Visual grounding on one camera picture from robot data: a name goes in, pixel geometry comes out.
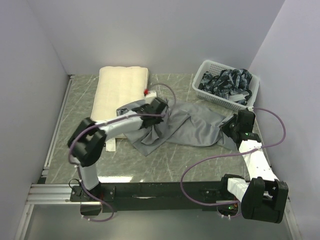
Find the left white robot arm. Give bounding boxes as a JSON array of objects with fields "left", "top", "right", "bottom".
[{"left": 67, "top": 97, "right": 168, "bottom": 201}]

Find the white plastic basket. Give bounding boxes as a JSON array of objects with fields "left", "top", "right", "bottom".
[{"left": 192, "top": 60, "right": 260, "bottom": 111}]

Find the black base bar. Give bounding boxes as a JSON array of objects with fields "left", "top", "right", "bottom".
[{"left": 70, "top": 181, "right": 241, "bottom": 218}]

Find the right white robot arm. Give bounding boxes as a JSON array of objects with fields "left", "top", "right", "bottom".
[{"left": 219, "top": 109, "right": 289, "bottom": 224}]

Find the cream white pillow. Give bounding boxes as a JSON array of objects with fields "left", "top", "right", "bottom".
[{"left": 89, "top": 65, "right": 150, "bottom": 152}]

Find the dark patterned cloth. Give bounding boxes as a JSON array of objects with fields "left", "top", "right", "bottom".
[{"left": 198, "top": 68, "right": 253, "bottom": 106}]

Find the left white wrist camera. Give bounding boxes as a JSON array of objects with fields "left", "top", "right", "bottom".
[{"left": 143, "top": 89, "right": 157, "bottom": 104}]

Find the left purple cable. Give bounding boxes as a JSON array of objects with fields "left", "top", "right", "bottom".
[{"left": 68, "top": 83, "right": 177, "bottom": 223}]

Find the grey pillowcase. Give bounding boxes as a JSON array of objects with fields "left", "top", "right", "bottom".
[{"left": 124, "top": 100, "right": 237, "bottom": 156}]

